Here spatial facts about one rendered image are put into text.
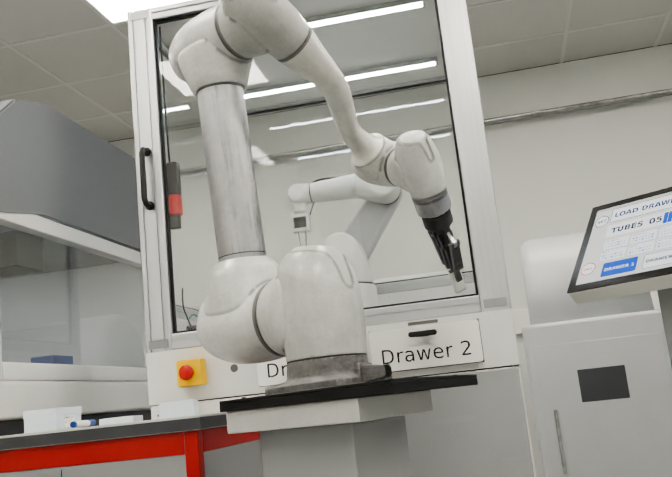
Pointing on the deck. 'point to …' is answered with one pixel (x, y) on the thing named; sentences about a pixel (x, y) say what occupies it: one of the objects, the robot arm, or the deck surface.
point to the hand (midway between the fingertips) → (457, 279)
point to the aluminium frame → (143, 57)
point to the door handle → (144, 178)
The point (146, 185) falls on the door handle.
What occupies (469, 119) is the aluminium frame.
